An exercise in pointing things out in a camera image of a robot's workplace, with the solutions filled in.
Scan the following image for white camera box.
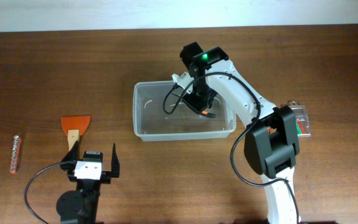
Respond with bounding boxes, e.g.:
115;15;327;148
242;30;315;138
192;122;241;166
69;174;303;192
172;72;194;94
74;161;103;180

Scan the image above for orange black long-nose pliers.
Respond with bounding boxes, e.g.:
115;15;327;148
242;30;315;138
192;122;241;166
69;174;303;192
200;110;216;118

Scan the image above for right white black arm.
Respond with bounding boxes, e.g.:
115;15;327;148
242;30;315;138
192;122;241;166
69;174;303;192
173;42;301;223

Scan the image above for left white camera box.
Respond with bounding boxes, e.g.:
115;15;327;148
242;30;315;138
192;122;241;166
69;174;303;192
74;161;103;180

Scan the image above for right white camera box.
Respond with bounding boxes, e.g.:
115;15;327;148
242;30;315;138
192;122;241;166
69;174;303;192
172;72;194;94

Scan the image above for orange socket bit rail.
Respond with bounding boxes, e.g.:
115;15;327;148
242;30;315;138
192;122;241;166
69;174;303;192
9;135;22;174

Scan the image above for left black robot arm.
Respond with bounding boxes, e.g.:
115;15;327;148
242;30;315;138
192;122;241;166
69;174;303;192
56;141;120;223

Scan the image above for black cable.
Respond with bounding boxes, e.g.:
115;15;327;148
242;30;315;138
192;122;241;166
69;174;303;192
24;161;74;224
162;72;301;224

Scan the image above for left black cable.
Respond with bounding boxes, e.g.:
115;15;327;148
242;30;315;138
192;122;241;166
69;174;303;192
24;161;74;224

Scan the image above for orange scraper wooden handle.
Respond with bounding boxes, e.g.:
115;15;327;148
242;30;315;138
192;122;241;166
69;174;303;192
60;115;91;151

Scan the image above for clear plastic container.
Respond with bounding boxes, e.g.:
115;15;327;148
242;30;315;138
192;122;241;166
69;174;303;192
132;81;237;142

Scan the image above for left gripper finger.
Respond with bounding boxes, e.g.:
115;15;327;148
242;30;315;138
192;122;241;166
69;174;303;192
111;143;120;178
62;141;79;162

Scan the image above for right black cable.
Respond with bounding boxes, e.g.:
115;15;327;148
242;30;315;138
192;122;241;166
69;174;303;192
162;72;301;224

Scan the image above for clear box coloured tubes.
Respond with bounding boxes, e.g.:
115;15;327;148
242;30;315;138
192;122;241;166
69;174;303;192
287;101;312;138

